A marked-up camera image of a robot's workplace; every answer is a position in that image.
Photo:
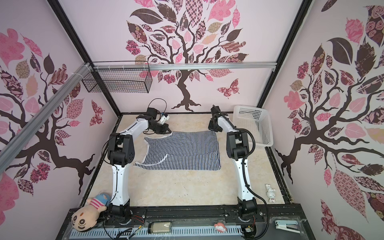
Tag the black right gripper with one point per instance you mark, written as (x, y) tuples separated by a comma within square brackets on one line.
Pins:
[(211, 127)]

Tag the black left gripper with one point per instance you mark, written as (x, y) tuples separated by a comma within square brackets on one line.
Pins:
[(162, 131)]

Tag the navy striped tank top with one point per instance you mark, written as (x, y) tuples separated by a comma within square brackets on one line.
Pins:
[(190, 151)]

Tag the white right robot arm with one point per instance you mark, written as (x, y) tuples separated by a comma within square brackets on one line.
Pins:
[(237, 148)]

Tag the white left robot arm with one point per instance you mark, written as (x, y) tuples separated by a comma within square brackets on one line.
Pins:
[(121, 153)]

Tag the white plastic laundry basket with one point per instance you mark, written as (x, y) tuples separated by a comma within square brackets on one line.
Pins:
[(257, 121)]

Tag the small white rabbit figurine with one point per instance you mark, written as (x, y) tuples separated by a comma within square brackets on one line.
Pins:
[(271, 193)]

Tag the plush doll striped shirt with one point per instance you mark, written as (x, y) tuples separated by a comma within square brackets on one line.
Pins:
[(86, 217)]

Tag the white stapler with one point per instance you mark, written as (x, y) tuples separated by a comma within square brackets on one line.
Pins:
[(288, 226)]

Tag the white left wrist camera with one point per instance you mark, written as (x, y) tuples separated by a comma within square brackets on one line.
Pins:
[(164, 117)]

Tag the black wire mesh basket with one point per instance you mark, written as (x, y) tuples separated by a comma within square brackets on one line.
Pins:
[(119, 77)]

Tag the aluminium rail back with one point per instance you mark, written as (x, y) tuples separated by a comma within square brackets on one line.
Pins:
[(170, 67)]

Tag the aluminium rail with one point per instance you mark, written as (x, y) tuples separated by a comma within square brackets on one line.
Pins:
[(12, 149), (170, 67)]

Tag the beige box on rail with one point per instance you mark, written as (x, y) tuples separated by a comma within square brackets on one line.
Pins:
[(159, 228)]

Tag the pink toy on rail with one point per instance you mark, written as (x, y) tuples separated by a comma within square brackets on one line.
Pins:
[(220, 227)]

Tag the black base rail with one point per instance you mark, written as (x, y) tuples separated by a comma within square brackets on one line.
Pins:
[(194, 223)]

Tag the black right corner frame post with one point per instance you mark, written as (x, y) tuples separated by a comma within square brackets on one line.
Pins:
[(296, 26)]

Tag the black corner frame post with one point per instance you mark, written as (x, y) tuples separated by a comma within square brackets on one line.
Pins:
[(66, 24), (296, 26)]

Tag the aluminium rail left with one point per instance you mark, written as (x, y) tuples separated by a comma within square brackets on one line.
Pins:
[(12, 149)]

